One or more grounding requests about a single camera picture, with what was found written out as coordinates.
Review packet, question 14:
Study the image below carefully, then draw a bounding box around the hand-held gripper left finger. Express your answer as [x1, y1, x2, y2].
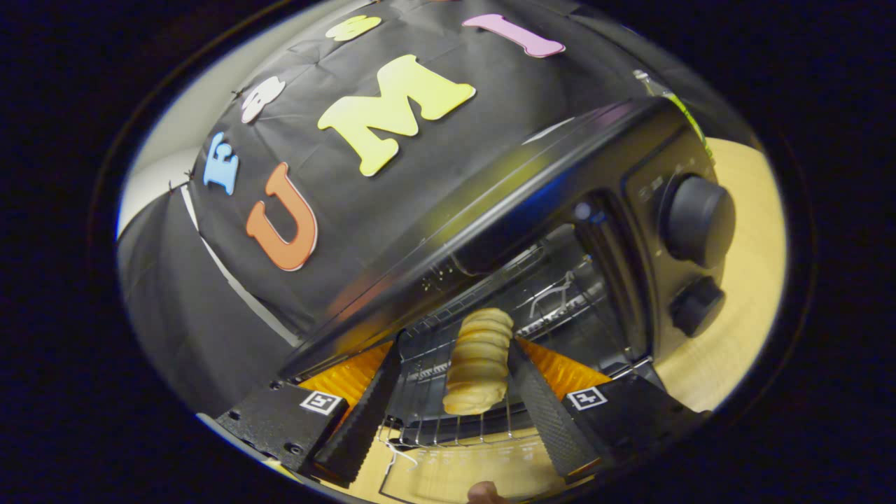
[213, 341, 403, 489]

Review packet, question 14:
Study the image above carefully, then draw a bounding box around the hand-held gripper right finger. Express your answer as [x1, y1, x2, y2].
[505, 337, 708, 484]

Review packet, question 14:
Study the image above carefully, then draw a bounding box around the ridged bread roll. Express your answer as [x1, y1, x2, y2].
[442, 307, 515, 416]

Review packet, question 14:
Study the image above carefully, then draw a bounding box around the black toaster oven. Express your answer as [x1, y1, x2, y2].
[280, 98, 737, 504]

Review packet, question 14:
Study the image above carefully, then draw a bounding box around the green drink bottle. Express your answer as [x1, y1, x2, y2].
[633, 69, 715, 163]

